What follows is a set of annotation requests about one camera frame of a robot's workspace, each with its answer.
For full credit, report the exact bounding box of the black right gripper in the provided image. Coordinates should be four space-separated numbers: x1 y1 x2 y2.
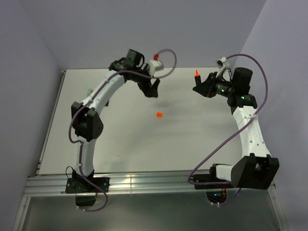
192 72 235 98

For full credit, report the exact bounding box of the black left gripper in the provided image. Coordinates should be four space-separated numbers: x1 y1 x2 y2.
131 63 160 97

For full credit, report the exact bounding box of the black orange tip highlighter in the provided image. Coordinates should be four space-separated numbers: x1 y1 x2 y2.
194 69 202 86

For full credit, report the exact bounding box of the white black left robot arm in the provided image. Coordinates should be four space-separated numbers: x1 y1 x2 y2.
69 49 164 192

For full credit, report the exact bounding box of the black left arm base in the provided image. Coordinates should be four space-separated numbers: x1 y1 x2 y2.
65 177 110 207

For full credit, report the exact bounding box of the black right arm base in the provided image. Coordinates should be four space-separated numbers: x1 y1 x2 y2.
190 173 234 205

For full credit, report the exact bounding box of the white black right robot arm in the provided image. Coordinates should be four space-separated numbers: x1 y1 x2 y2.
189 67 280 190

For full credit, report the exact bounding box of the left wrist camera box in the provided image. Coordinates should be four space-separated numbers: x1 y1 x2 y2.
148 54 164 77

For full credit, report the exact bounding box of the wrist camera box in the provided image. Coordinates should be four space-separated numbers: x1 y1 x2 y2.
148 54 164 77
216 57 232 77

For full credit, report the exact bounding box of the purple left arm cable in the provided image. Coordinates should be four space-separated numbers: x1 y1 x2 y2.
68 49 178 212

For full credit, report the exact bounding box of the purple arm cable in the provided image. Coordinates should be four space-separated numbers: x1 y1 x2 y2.
188 54 269 205
68 49 178 212

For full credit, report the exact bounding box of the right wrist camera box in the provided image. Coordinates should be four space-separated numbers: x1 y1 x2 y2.
216 57 232 77

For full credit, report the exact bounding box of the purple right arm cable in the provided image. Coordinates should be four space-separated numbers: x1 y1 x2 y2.
188 54 269 205

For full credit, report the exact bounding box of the aluminium front rail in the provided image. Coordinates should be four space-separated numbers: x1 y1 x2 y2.
24 169 275 197

